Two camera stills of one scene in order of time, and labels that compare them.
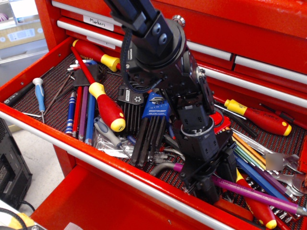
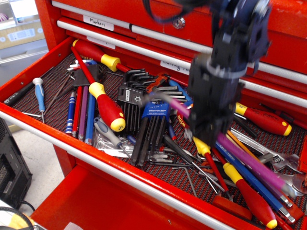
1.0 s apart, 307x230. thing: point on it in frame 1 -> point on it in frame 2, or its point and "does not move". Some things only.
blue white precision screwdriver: x=40 y=93 does not move
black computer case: x=15 y=177 does not move
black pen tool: x=8 y=101 does not move
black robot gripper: x=206 y=152 -> x=214 y=85
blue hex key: x=91 y=110 does not move
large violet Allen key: x=241 y=189 -> x=245 y=157
